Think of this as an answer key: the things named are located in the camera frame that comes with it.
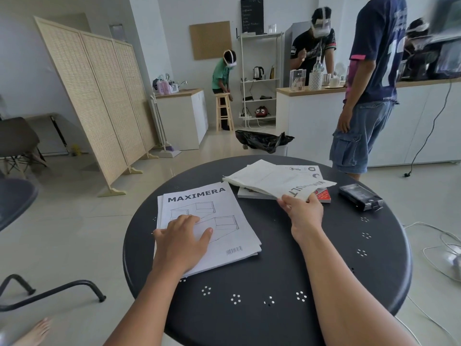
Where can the white cabinet with wooden top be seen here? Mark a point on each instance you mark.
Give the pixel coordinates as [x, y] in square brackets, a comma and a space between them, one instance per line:
[183, 118]

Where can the person's right thumb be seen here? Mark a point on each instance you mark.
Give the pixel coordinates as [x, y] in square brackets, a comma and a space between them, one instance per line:
[284, 204]

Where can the round black metal table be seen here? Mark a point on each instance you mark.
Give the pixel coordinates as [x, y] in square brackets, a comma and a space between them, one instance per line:
[273, 277]

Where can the person's right forearm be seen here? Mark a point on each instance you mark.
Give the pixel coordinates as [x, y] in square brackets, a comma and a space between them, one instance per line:
[338, 291]

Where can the person's bare foot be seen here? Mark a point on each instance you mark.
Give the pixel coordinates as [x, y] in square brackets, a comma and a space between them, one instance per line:
[34, 335]

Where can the white kitchen counter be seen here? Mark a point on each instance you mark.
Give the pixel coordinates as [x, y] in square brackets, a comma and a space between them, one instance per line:
[414, 122]

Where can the white patterned vase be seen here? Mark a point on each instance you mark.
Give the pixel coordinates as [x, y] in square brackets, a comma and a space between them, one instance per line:
[315, 82]

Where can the white metal shelf unit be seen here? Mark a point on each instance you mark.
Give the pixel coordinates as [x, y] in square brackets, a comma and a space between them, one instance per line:
[259, 90]

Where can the person's left forearm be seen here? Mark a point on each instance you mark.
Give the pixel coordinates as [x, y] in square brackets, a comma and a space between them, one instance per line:
[151, 306]

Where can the black electric kettle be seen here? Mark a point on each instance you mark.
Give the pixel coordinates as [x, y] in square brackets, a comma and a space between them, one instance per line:
[258, 73]

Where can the black plastic-wrapped box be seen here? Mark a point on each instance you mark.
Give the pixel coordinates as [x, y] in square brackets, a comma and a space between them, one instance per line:
[361, 196]

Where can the white paper booklet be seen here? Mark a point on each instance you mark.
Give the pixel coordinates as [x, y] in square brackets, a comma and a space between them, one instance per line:
[266, 180]

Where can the white leaflet with icons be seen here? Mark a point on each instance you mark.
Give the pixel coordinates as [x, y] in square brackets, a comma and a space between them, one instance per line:
[300, 172]

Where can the grey flat book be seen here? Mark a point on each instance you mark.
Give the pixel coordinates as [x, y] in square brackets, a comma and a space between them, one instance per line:
[248, 194]

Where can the black coffee machine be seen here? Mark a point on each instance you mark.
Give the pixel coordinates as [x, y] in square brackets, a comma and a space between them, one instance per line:
[446, 61]

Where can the grey refrigerator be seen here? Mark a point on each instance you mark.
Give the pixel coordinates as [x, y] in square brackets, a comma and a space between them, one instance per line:
[293, 32]

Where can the white waste bin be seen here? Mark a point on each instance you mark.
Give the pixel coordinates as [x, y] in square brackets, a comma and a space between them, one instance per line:
[279, 150]

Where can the grey shell chair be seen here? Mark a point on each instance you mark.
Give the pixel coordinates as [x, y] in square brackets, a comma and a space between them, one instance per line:
[16, 138]

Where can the cork pin board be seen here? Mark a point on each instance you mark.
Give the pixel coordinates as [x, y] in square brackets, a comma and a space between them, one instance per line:
[210, 40]

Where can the black chalkboard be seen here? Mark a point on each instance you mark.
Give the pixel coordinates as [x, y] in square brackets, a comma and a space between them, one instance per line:
[252, 16]

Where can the black metal tube frame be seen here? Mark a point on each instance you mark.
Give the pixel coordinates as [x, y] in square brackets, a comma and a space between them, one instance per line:
[54, 291]

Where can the white drawer assembly manual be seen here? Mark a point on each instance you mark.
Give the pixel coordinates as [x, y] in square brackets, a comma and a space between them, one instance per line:
[223, 219]

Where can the red small appliance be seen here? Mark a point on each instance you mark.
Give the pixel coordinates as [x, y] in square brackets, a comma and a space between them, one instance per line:
[260, 112]

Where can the white cup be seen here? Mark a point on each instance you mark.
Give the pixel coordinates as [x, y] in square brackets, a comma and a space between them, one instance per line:
[334, 82]

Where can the clear acrylic display holder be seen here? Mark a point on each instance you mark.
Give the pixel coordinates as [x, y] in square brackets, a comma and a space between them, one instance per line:
[298, 81]

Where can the framed wall picture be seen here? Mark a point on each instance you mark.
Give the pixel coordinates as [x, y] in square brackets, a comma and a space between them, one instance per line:
[116, 32]

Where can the person's right hand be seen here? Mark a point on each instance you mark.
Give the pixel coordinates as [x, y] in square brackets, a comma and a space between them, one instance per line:
[305, 218]

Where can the red book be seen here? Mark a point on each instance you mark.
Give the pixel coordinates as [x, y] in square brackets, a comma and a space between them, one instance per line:
[323, 195]

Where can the white headset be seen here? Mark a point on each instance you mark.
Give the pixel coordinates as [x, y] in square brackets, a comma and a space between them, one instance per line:
[230, 61]
[320, 26]

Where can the wooden stool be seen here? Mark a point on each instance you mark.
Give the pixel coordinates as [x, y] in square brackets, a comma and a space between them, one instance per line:
[224, 113]

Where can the white and purple mop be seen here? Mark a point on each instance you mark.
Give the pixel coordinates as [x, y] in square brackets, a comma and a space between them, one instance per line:
[164, 140]

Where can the dark round seat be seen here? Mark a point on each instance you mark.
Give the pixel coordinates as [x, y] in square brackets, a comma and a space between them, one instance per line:
[14, 199]

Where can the woven folding room screen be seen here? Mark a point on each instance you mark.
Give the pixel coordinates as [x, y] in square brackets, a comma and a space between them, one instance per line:
[97, 104]

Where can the metal cup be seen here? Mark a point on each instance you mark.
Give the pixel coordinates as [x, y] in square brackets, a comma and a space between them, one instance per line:
[326, 79]

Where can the pink bottles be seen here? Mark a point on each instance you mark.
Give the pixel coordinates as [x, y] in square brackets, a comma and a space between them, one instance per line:
[162, 87]

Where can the person's left thumb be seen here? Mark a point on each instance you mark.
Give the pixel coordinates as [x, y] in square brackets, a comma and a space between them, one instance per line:
[205, 238]

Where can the person's left hand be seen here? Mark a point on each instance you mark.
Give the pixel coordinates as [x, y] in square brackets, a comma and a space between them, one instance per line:
[176, 248]

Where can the black garbage bag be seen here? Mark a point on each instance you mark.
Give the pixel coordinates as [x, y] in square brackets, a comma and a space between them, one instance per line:
[263, 139]

